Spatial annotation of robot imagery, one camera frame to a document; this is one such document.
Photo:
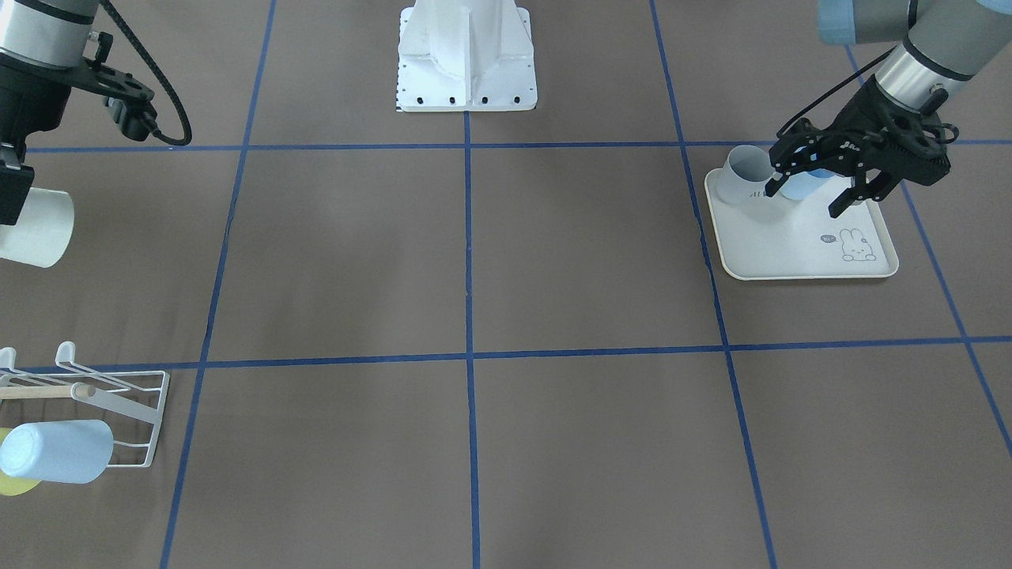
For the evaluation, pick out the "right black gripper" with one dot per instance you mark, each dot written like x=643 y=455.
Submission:
x=17 y=105

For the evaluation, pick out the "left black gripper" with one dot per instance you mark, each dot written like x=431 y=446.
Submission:
x=868 y=111

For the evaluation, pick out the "cream plastic cup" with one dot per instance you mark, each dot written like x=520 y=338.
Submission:
x=43 y=230

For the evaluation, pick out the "light blue cup front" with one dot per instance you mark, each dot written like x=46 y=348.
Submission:
x=69 y=451

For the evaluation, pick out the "light blue cup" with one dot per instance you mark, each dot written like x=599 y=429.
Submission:
x=802 y=184
x=69 y=451

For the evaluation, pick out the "yellow plastic cup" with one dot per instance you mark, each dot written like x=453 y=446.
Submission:
x=14 y=482

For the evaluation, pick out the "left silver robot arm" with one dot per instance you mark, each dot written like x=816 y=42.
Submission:
x=940 y=47

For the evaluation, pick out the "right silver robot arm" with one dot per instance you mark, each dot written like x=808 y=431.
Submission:
x=39 y=40

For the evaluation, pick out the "light blue cup rear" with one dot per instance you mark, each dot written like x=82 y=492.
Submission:
x=802 y=184

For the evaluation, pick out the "grey plastic cup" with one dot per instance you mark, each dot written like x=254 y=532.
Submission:
x=745 y=171

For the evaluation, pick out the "white serving tray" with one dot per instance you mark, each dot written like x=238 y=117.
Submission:
x=766 y=239

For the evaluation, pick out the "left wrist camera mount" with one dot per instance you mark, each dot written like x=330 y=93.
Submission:
x=915 y=147

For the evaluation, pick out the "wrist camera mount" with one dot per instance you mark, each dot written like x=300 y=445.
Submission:
x=915 y=147
x=126 y=99

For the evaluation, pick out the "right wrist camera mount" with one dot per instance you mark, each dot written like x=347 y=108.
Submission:
x=126 y=99

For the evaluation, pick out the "white wire cup rack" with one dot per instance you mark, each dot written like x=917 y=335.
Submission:
x=138 y=395

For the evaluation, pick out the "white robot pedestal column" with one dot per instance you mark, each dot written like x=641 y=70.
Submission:
x=458 y=56

